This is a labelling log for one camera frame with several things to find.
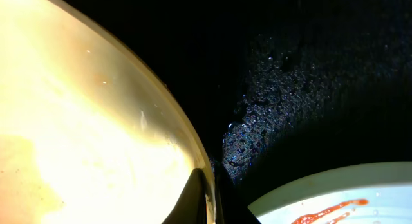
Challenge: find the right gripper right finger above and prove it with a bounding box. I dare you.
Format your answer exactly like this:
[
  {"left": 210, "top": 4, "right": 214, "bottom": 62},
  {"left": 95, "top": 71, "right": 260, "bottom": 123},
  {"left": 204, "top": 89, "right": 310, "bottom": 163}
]
[{"left": 214, "top": 162, "right": 260, "bottom": 224}]

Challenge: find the yellow plate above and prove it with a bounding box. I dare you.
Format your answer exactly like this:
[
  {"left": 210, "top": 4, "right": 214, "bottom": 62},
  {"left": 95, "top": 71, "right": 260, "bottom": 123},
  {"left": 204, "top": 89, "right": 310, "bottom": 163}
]
[{"left": 1, "top": 0, "right": 216, "bottom": 223}]

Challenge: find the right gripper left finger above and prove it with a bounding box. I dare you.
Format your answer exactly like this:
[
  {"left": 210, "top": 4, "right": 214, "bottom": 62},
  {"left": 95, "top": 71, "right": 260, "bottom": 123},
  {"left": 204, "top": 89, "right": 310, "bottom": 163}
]
[{"left": 162, "top": 168, "right": 207, "bottom": 224}]

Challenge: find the pale green plate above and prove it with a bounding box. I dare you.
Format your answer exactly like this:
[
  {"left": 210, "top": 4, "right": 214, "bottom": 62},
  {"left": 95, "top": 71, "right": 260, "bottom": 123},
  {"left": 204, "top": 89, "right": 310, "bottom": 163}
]
[{"left": 248, "top": 162, "right": 411, "bottom": 224}]

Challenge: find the round black serving tray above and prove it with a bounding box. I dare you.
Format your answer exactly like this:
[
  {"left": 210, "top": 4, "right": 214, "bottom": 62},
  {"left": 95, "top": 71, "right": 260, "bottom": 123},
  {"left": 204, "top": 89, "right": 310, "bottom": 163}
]
[{"left": 63, "top": 0, "right": 411, "bottom": 203}]

